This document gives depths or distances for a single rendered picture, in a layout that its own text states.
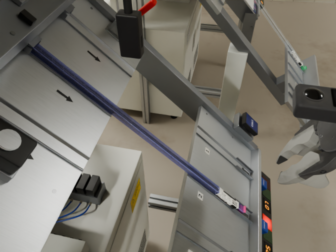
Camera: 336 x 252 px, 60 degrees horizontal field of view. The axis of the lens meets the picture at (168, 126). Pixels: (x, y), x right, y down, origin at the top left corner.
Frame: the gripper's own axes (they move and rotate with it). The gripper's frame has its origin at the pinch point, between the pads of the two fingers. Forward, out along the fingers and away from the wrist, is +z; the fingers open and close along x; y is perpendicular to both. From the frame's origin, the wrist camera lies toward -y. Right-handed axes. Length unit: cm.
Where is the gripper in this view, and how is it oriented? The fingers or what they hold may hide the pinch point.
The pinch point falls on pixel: (280, 166)
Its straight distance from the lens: 52.4
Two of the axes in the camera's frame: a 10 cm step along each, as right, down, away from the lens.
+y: 8.6, 4.7, 2.0
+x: 2.1, -6.9, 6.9
